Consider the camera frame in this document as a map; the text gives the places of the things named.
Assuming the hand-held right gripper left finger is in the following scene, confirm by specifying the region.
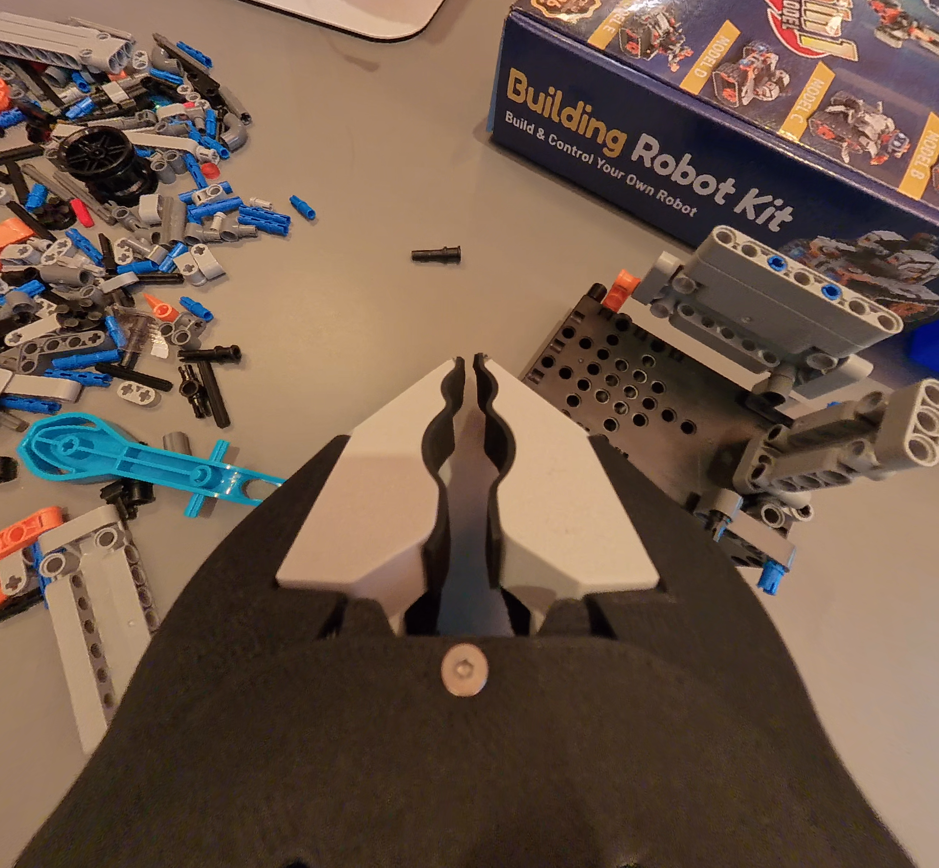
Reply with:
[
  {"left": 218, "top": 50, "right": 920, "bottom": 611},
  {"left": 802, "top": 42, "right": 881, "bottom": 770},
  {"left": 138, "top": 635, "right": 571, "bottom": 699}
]
[{"left": 276, "top": 358, "right": 468, "bottom": 634}]

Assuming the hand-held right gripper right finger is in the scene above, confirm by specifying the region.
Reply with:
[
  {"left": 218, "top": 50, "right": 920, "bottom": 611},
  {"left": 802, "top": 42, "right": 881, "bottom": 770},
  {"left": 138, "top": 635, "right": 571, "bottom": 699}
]
[{"left": 473, "top": 355, "right": 660, "bottom": 634}]

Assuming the turquoise connector piece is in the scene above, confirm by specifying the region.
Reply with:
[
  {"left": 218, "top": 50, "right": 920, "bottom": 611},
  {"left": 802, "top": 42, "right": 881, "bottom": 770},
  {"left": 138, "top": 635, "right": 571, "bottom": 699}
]
[{"left": 18, "top": 413, "right": 284, "bottom": 517}]

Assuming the pile of plastic building pieces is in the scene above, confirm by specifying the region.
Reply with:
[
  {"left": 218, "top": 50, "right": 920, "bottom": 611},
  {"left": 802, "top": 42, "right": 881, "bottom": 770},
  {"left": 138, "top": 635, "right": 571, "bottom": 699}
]
[{"left": 0, "top": 10, "right": 316, "bottom": 429}]

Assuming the small black machine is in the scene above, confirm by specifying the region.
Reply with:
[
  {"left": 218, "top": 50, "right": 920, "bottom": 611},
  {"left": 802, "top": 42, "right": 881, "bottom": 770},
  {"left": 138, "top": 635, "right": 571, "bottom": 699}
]
[{"left": 517, "top": 223, "right": 939, "bottom": 597}]

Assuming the black spoked wheel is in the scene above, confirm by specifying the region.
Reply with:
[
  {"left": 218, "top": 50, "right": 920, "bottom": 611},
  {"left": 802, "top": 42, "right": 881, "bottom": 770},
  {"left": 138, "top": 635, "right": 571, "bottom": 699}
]
[{"left": 56, "top": 127, "right": 140, "bottom": 201}]

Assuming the blue cardboard kit box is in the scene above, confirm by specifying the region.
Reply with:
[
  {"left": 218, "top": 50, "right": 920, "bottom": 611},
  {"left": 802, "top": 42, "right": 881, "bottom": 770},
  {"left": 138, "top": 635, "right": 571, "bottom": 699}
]
[{"left": 489, "top": 0, "right": 939, "bottom": 326}]

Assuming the grey frame with orange bracket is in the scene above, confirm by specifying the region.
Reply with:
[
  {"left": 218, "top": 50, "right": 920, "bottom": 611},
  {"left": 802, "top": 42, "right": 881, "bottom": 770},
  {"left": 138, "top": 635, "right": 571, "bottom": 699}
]
[{"left": 0, "top": 504, "right": 155, "bottom": 752}]

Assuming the long grey frame piece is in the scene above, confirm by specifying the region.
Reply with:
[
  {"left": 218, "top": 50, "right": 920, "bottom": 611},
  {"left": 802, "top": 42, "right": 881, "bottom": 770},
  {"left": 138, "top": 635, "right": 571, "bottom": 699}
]
[{"left": 0, "top": 13, "right": 136, "bottom": 69}]

